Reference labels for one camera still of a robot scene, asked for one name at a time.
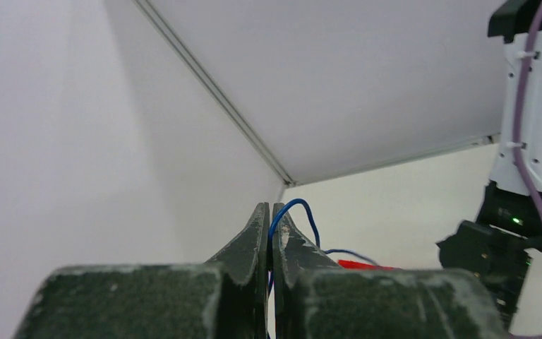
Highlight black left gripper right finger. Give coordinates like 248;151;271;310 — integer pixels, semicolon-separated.
272;203;507;338

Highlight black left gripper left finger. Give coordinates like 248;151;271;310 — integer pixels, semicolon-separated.
14;203;270;338

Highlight blue cables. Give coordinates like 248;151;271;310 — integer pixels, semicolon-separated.
266;198;380;339

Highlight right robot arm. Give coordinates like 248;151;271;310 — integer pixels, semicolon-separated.
438;1;542;328

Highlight red plastic bin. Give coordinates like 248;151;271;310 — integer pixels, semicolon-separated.
337;259;397;270

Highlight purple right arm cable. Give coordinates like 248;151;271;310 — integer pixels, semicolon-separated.
509;0;542;339

